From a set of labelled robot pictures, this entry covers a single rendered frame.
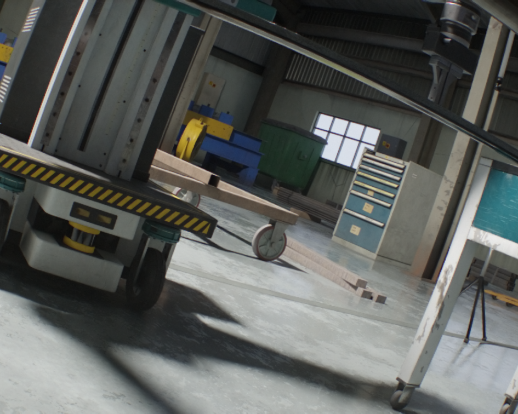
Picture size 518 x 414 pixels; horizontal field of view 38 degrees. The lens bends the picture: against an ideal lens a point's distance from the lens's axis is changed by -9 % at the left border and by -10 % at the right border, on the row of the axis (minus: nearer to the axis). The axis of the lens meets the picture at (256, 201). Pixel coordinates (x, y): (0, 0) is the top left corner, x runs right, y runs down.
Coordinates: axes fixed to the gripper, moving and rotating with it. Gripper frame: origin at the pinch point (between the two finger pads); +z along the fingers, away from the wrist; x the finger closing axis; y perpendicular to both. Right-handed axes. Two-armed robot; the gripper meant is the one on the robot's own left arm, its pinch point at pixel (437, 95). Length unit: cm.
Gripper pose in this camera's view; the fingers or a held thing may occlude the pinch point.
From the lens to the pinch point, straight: 175.1
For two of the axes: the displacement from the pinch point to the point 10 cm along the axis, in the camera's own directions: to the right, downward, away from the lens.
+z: -3.5, 9.4, 0.5
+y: 4.3, 2.0, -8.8
